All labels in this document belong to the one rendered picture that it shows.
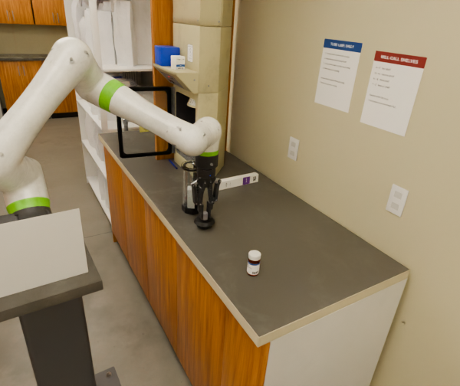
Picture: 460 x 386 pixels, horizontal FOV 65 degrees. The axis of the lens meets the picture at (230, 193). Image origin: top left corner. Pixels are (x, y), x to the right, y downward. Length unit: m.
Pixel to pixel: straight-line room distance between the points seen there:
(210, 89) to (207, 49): 0.19
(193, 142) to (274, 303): 0.59
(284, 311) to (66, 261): 0.73
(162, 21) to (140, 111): 0.90
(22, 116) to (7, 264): 0.45
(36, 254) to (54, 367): 0.50
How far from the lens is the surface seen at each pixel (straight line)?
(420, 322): 1.67
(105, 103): 1.36
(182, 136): 1.24
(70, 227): 1.25
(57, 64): 1.26
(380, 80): 1.54
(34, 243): 1.26
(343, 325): 1.42
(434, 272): 1.54
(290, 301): 1.24
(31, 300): 1.31
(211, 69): 1.84
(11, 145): 1.22
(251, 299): 1.22
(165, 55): 1.96
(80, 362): 1.63
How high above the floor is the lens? 1.77
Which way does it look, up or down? 26 degrees down
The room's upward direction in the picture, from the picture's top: 4 degrees clockwise
